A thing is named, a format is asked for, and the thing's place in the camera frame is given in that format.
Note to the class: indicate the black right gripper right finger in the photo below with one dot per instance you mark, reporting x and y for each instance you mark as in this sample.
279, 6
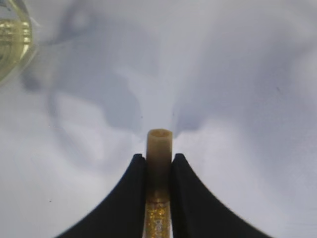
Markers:
197, 213

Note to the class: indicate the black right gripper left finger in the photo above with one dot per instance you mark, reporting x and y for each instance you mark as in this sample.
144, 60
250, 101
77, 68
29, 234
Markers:
121, 214

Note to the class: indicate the gold glitter pen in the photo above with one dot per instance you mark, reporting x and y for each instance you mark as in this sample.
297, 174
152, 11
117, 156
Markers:
158, 166

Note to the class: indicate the yellow tea bottle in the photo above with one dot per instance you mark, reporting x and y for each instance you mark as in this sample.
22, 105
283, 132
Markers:
17, 47

